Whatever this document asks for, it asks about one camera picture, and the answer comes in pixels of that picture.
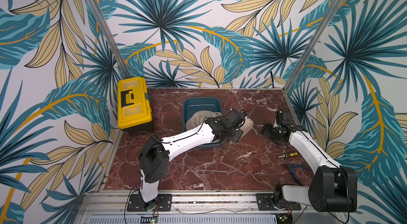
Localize teal plastic storage box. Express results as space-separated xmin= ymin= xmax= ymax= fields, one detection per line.
xmin=182 ymin=97 xmax=223 ymax=132

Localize cream blue doodle coaster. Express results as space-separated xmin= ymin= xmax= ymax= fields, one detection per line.
xmin=240 ymin=118 xmax=253 ymax=138

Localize cream cat flower coaster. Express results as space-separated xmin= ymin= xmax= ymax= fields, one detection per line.
xmin=185 ymin=111 xmax=222 ymax=131

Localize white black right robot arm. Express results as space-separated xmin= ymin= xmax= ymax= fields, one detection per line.
xmin=261 ymin=111 xmax=357 ymax=213

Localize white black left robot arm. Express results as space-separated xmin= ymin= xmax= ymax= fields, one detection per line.
xmin=138 ymin=109 xmax=248 ymax=203

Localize yellow black screwdriver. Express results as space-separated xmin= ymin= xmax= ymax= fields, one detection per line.
xmin=278 ymin=152 xmax=298 ymax=159

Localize yellow plastic toolbox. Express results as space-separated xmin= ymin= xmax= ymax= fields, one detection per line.
xmin=118 ymin=77 xmax=154 ymax=136

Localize blue handled pliers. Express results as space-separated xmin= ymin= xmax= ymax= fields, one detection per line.
xmin=284 ymin=162 xmax=312 ymax=186

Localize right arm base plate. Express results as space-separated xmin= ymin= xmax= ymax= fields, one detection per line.
xmin=255 ymin=193 xmax=301 ymax=211

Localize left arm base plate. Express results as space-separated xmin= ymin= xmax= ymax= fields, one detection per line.
xmin=126 ymin=194 xmax=172 ymax=212

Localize silver aluminium left post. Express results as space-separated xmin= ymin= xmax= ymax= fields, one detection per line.
xmin=86 ymin=0 xmax=132 ymax=78

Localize aluminium front rail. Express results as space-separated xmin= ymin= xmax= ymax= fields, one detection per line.
xmin=72 ymin=190 xmax=350 ymax=216

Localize silver aluminium corner post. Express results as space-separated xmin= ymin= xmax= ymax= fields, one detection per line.
xmin=284 ymin=0 xmax=344 ymax=94

